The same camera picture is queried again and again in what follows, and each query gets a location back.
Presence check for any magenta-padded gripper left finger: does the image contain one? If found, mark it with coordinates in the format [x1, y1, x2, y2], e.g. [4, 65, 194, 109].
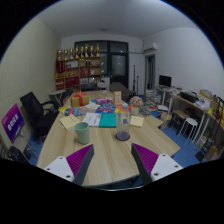
[43, 143, 95, 187]

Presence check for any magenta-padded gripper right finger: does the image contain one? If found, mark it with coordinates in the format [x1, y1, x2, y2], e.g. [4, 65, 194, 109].
[130, 143, 184, 185]

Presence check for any clear plastic water bottle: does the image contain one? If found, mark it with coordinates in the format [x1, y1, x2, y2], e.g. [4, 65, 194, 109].
[115, 103, 132, 141]

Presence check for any pale green cup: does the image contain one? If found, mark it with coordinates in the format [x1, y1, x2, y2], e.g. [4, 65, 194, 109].
[74, 121, 91, 145]

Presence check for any flat round red coaster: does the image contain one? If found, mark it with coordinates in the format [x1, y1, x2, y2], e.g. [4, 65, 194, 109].
[115, 132, 131, 142]

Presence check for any white printed paper sheet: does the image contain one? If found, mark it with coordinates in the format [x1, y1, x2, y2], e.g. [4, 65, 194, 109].
[81, 112, 102, 127]

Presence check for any teal notebook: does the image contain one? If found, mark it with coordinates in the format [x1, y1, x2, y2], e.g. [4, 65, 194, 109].
[98, 113, 118, 129]

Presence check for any potted pink flower bouquet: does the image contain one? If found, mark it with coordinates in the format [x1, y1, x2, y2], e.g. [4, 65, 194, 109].
[129, 95, 144, 116]

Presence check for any white round stool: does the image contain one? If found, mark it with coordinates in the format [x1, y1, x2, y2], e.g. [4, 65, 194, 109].
[177, 117, 199, 138]

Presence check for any colourful blue book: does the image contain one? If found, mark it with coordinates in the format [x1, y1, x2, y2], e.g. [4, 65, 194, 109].
[95, 103, 117, 115]

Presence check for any black bag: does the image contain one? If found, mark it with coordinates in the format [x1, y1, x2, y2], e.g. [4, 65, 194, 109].
[7, 145, 30, 165]

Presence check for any black office chair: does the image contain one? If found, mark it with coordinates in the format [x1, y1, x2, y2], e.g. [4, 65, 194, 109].
[19, 91, 61, 141]

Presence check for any small orange standing card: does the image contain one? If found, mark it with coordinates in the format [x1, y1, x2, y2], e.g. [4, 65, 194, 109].
[112, 90, 123, 106]

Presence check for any small round white table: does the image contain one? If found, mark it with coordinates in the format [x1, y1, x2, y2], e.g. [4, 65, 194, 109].
[49, 89, 67, 104]

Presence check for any wooden side desk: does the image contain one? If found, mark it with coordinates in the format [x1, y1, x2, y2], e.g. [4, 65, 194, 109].
[171, 93, 224, 151]

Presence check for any grey upholstered armchair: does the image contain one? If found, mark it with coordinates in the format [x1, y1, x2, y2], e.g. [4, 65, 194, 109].
[109, 81, 132, 99]

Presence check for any purple sign board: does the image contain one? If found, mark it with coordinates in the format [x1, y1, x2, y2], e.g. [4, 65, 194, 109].
[1, 103, 26, 144]

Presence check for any black tripod stand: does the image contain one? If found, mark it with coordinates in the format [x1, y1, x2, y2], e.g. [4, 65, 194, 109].
[132, 64, 140, 95]

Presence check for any black computer monitor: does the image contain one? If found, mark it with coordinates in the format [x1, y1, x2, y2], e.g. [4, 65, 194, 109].
[158, 74, 173, 89]

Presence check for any wooden shelf unit with trophies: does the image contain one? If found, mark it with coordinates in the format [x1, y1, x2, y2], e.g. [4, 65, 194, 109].
[54, 43, 103, 91]

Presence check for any dark glass door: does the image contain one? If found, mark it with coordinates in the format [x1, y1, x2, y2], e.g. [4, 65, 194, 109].
[74, 40, 130, 89]

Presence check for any white wall air conditioner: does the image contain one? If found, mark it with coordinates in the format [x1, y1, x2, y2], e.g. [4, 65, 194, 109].
[143, 42, 159, 54]

